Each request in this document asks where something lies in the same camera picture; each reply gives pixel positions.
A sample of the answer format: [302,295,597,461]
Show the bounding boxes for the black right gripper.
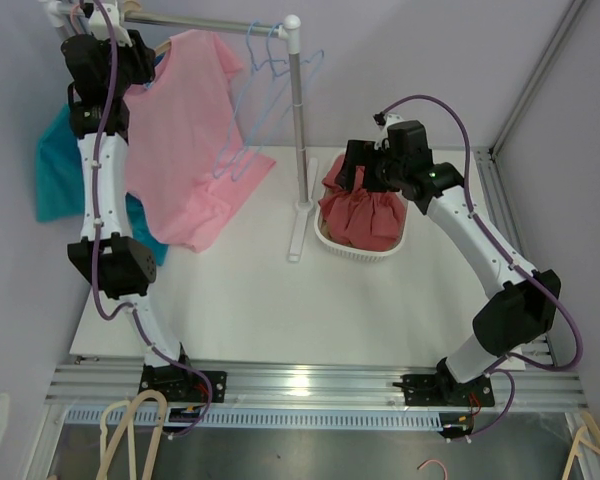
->
[334,141,406,194]

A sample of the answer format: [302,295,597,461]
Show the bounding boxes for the coral red t shirt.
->
[318,152,407,248]

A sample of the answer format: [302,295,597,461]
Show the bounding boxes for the beige wooden hanger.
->
[120,0,171,56]

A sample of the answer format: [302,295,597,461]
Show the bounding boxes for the light blue wire hanger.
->
[229,22,326,182]
[212,20,294,179]

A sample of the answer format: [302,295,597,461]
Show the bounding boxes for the light pink t shirt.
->
[124,30,275,253]

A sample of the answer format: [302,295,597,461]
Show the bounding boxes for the beige t shirt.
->
[324,224,402,252]

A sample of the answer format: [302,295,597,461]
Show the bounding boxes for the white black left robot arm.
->
[61,30,196,401]

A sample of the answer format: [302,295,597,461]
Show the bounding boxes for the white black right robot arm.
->
[336,116,561,406]

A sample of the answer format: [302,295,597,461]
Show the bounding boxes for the teal t shirt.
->
[35,105,168,266]

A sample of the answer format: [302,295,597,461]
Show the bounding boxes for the pink hanger on floor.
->
[416,458,449,480]

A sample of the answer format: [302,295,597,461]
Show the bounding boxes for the beige hanger bottom right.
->
[561,410,600,480]

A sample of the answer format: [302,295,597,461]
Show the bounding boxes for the white perforated plastic basket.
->
[313,146,412,264]

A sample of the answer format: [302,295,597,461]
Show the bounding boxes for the metal clothes rack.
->
[42,1,317,263]

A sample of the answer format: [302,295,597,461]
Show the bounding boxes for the beige hangers bottom left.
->
[95,390,167,480]

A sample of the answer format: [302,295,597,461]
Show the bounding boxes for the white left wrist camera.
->
[82,1,132,47]

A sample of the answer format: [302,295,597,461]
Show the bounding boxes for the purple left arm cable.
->
[77,0,215,436]

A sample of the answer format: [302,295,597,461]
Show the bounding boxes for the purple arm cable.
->
[77,0,215,436]
[372,93,584,444]

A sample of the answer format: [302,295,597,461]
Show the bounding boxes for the pink wire hanger on rack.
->
[69,0,93,34]

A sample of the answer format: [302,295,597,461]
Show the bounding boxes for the aluminium frame post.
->
[489,0,589,159]

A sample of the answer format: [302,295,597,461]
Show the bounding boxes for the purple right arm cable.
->
[372,93,584,444]

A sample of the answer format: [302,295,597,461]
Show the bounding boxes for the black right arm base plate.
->
[392,374,495,407]

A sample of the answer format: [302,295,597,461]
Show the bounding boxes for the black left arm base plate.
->
[138,366,227,403]

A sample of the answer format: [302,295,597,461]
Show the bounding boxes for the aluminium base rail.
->
[44,357,588,413]

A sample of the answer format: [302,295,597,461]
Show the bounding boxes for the white slotted cable duct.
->
[64,406,444,432]

